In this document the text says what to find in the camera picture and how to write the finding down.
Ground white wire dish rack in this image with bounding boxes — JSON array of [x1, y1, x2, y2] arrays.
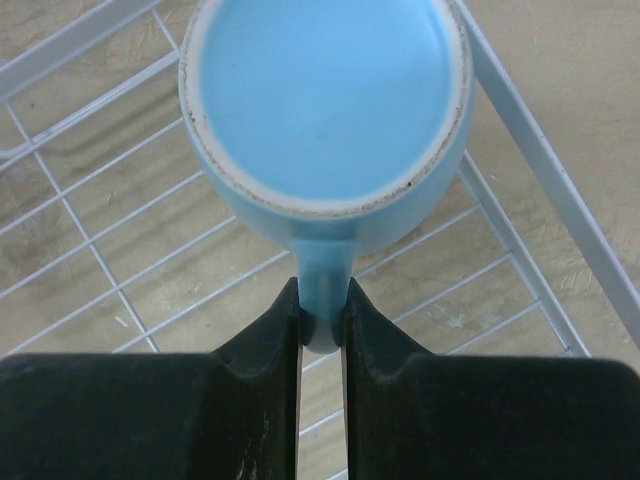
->
[[0, 0, 640, 480]]

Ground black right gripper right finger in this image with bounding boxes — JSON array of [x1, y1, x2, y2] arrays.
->
[[342, 283, 639, 479]]

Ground light blue mug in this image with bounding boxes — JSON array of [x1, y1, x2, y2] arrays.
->
[[178, 1, 474, 353]]

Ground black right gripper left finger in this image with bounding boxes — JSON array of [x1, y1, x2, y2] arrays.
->
[[1, 280, 300, 479]]

